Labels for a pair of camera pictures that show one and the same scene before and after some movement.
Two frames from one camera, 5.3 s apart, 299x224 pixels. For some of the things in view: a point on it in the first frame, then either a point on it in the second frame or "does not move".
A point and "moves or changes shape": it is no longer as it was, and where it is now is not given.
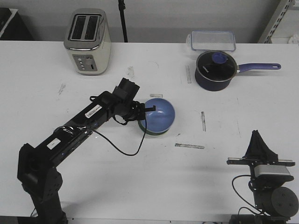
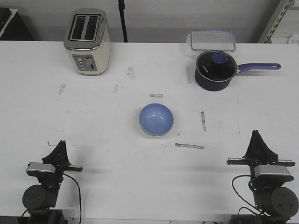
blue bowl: (161, 119) moves or changes shape
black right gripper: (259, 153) does not move
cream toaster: (87, 38) does not move
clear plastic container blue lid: (209, 40) does not move
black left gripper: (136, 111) to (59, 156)
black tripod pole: (122, 7) does not move
